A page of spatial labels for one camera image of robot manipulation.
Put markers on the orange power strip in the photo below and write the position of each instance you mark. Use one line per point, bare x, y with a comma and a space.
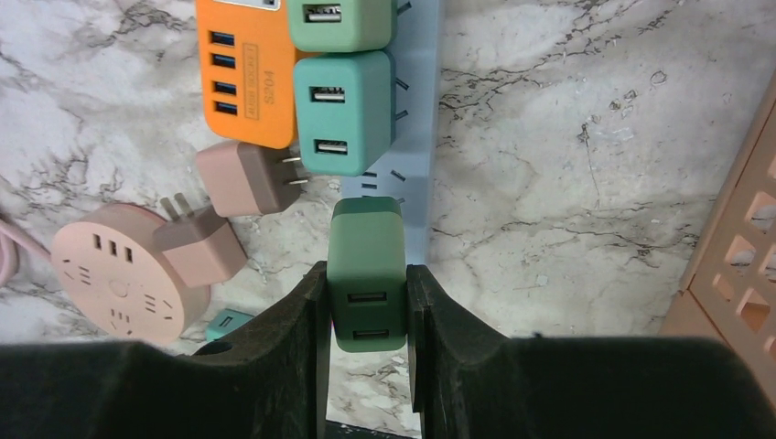
247, 58

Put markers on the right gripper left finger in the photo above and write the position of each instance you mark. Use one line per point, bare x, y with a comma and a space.
266, 379

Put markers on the pink round power strip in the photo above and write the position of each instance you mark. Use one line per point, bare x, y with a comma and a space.
110, 269

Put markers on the green plug adapter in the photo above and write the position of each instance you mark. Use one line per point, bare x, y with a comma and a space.
366, 274
342, 26

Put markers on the teal plug adapter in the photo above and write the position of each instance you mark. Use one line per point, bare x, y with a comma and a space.
345, 109
224, 323

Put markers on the blue long power strip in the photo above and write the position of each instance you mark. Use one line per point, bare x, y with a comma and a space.
405, 172

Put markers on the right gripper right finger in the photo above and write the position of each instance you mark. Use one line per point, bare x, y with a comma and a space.
470, 381

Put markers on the teal plug adapter front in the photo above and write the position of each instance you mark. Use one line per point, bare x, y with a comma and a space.
224, 323

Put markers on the orange plastic file rack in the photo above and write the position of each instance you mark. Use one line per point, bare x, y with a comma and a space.
727, 291

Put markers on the pink plug adapter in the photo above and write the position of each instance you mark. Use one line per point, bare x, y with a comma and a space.
244, 179
200, 245

